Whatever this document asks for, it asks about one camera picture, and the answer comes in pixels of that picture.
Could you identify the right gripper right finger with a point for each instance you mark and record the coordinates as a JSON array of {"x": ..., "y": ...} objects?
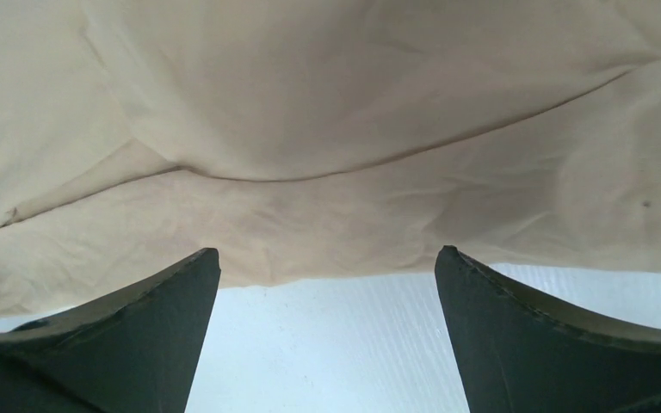
[{"x": 519, "y": 349}]

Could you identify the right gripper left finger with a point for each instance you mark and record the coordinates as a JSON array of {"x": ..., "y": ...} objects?
[{"x": 133, "y": 350}]

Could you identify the beige t shirt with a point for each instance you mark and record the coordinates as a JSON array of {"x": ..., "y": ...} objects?
[{"x": 321, "y": 139}]

